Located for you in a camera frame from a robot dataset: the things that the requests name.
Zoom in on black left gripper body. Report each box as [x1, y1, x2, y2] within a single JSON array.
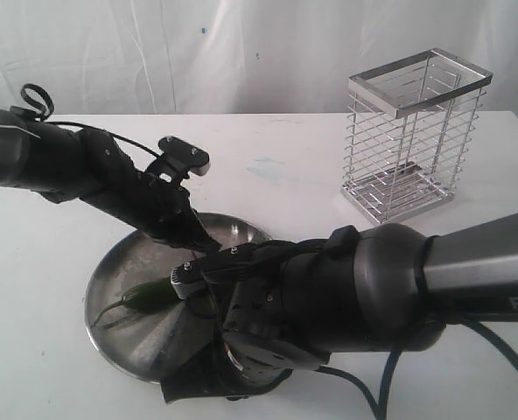
[[122, 161, 212, 253]]

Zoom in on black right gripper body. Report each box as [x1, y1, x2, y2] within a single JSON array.
[[207, 279, 329, 398]]

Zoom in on green chili pepper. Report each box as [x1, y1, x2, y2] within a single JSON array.
[[90, 279, 179, 327]]

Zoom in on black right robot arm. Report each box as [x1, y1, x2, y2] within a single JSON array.
[[160, 213, 518, 414]]

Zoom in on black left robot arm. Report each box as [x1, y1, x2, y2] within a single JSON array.
[[0, 109, 221, 254]]

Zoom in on round steel plate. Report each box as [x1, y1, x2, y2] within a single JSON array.
[[85, 211, 273, 386]]

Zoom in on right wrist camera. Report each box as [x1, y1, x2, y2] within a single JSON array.
[[170, 243, 259, 300]]

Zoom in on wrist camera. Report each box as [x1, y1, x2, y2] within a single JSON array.
[[158, 136, 210, 177], [170, 243, 259, 300]]

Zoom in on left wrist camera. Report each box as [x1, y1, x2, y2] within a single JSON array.
[[158, 136, 210, 177]]

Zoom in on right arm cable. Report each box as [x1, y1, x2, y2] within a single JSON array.
[[197, 262, 518, 420]]

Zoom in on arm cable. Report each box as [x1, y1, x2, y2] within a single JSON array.
[[197, 262, 518, 420], [9, 82, 164, 158]]

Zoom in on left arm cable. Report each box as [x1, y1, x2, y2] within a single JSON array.
[[9, 82, 164, 158]]

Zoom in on chrome wire utensil holder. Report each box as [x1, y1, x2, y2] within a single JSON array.
[[341, 48, 494, 224]]

